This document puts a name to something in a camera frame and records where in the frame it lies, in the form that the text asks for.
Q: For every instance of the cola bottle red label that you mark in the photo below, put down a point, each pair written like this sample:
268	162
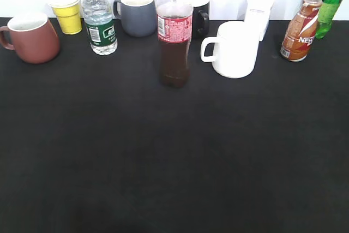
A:
174	35

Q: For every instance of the brown Nescafe coffee bottle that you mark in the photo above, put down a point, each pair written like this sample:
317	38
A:
301	31

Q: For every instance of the white ceramic mug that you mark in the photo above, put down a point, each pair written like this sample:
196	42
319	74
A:
233	51

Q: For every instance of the clear water bottle green label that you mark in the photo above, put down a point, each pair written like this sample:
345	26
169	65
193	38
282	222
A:
99	23

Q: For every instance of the black ceramic mug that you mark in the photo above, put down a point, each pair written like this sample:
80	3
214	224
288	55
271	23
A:
200	18

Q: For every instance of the red ceramic mug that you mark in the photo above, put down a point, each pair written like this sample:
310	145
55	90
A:
32	36

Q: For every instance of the white milk carton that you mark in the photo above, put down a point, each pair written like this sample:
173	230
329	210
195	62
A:
258	14

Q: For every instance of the grey ceramic mug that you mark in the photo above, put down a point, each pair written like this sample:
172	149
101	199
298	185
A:
138	17

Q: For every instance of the yellow paper cup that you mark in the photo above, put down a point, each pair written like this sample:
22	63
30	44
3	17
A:
68	15

